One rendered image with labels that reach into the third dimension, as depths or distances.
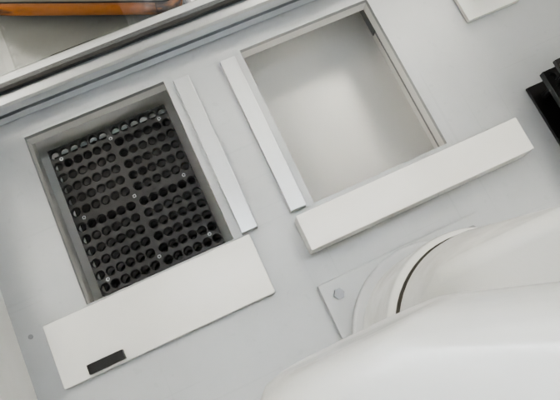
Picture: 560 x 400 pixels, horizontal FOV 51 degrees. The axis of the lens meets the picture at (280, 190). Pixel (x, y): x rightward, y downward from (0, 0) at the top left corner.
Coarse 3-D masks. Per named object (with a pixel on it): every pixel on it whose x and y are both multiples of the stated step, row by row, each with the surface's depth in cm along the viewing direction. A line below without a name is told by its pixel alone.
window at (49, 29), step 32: (0, 0) 61; (32, 0) 63; (64, 0) 65; (96, 0) 68; (128, 0) 70; (160, 0) 73; (192, 0) 76; (224, 0) 79; (0, 32) 66; (32, 32) 68; (64, 32) 70; (96, 32) 73; (128, 32) 76; (0, 64) 71; (32, 64) 73; (64, 64) 76
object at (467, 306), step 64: (384, 256) 75; (448, 256) 46; (512, 256) 40; (384, 320) 26; (448, 320) 20; (512, 320) 20; (320, 384) 20; (384, 384) 19; (448, 384) 19; (512, 384) 18
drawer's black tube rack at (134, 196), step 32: (160, 128) 85; (64, 160) 83; (96, 160) 83; (128, 160) 84; (160, 160) 84; (64, 192) 82; (96, 192) 82; (128, 192) 85; (160, 192) 85; (192, 192) 85; (96, 224) 81; (128, 224) 84; (160, 224) 81; (192, 224) 81; (96, 256) 80; (128, 256) 80; (160, 256) 80; (192, 256) 80
